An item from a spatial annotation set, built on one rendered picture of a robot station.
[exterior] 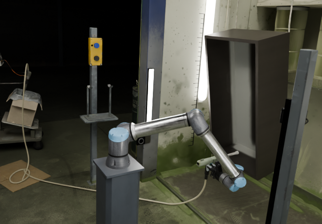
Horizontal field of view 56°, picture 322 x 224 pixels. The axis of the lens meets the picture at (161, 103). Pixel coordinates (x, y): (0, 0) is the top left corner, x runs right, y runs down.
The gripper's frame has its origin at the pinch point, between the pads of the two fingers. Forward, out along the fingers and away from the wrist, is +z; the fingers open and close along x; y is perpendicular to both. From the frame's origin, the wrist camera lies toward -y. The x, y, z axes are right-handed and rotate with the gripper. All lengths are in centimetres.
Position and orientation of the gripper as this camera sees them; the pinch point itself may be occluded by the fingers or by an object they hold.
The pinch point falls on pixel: (207, 162)
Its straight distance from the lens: 281.8
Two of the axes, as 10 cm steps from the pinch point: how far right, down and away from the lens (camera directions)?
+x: 8.5, -1.5, 5.1
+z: -5.3, -3.6, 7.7
